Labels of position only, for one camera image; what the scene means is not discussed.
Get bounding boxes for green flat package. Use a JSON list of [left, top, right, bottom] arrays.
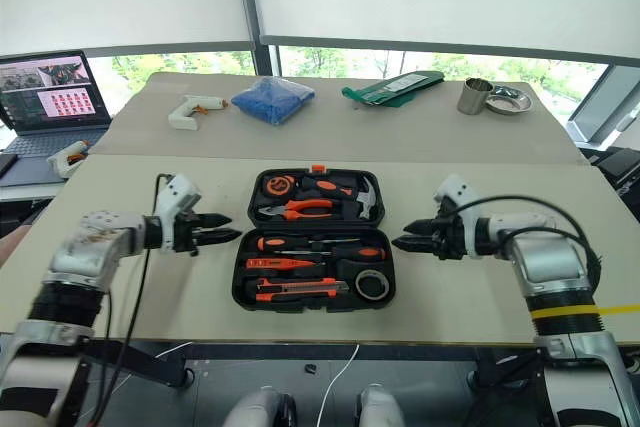
[[341, 71, 446, 110]]

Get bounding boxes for black electrical tape roll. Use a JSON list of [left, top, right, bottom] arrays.
[[355, 269, 392, 299]]

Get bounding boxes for grey rounded shape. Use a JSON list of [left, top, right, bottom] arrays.
[[355, 383, 407, 427], [223, 385, 298, 427]]

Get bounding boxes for black table bracket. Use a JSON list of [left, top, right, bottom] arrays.
[[82, 338, 195, 389]]

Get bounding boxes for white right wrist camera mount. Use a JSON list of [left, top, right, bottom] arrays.
[[433, 173, 482, 257]]

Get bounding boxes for yellow cable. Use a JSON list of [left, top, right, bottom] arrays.
[[596, 303, 640, 317]]

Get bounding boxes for orange test pen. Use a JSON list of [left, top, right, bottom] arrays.
[[244, 257, 322, 270]]

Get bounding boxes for orange black utility knife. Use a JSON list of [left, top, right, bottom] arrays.
[[254, 278, 351, 302]]

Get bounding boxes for open laptop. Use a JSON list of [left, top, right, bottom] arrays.
[[0, 50, 113, 158]]

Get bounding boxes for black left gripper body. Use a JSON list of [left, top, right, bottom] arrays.
[[172, 209, 204, 257]]

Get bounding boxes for black equipment case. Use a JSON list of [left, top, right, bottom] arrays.
[[588, 145, 640, 229]]

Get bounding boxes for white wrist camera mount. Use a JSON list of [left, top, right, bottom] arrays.
[[152, 173, 202, 253], [433, 173, 482, 257]]

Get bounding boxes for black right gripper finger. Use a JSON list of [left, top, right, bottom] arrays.
[[390, 236, 436, 254], [401, 218, 438, 238]]

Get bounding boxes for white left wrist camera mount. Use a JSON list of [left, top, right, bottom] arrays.
[[152, 173, 202, 253]]

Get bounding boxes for black tool case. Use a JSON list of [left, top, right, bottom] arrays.
[[231, 164, 397, 313]]

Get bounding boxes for steel round dish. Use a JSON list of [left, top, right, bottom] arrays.
[[485, 86, 534, 116]]

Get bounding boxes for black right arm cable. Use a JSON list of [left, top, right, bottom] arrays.
[[448, 194, 605, 294]]

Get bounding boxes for steel cup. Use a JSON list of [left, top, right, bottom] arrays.
[[457, 77, 494, 116]]

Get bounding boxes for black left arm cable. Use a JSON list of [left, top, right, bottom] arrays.
[[89, 173, 174, 427]]

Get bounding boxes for orange handle pliers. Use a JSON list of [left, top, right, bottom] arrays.
[[256, 198, 336, 223]]

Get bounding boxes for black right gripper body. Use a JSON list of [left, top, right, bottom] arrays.
[[429, 199, 470, 262]]

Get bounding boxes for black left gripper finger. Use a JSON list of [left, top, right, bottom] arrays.
[[196, 227, 245, 249], [198, 213, 234, 230]]

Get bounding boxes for claw hammer orange black handle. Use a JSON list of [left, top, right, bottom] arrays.
[[299, 176, 384, 221]]

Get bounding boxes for white glue gun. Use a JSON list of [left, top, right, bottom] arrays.
[[46, 140, 94, 180], [167, 94, 229, 131]]

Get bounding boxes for grey window frame post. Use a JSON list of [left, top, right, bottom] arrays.
[[233, 0, 282, 79]]

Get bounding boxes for black orange tape measure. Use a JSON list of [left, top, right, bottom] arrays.
[[264, 175, 297, 199]]

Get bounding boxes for white cable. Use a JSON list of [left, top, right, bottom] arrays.
[[316, 343, 362, 427]]

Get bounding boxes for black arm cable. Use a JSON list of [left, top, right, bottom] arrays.
[[89, 173, 174, 427], [448, 194, 605, 294]]

